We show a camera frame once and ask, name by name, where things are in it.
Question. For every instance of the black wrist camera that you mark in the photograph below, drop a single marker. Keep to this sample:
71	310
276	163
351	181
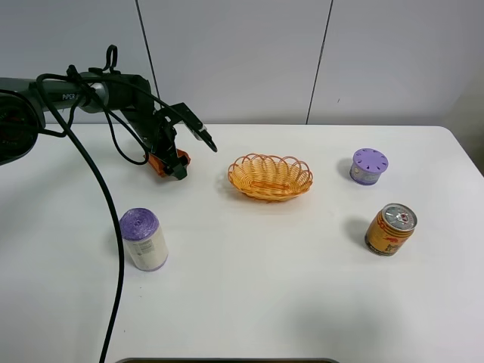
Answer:
193	123

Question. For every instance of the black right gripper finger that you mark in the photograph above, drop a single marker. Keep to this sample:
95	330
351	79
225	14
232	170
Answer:
160	166

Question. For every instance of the purple and white roll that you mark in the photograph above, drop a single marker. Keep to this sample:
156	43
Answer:
143	239

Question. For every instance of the dark robot arm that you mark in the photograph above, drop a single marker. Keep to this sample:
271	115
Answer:
25	101

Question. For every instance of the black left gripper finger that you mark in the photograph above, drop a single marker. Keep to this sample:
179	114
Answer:
178	168

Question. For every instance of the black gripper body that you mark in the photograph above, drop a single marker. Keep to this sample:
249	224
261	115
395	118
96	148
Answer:
159	135

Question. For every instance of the gold drink can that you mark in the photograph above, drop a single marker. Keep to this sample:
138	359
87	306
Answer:
390	229

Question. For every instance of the purple lidded small container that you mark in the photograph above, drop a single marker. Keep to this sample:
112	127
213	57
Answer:
367	166

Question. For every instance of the orange waffle piece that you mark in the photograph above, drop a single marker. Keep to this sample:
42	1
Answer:
180	153

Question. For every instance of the orange woven basket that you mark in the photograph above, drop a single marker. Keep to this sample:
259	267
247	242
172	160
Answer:
270	178

